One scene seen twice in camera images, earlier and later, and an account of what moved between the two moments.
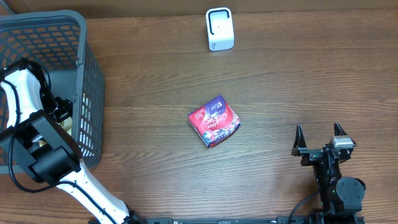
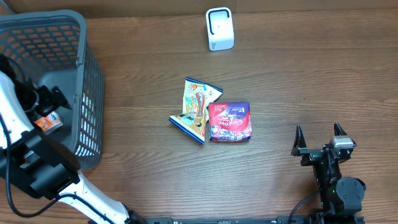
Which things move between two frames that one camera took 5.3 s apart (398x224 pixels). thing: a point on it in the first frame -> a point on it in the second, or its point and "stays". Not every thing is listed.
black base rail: (278, 219) stays
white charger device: (220, 28) stays
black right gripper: (310, 155) stays
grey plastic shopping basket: (56, 40) stays
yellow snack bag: (67, 125) -> (197, 97)
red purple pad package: (215, 121) -> (229, 121)
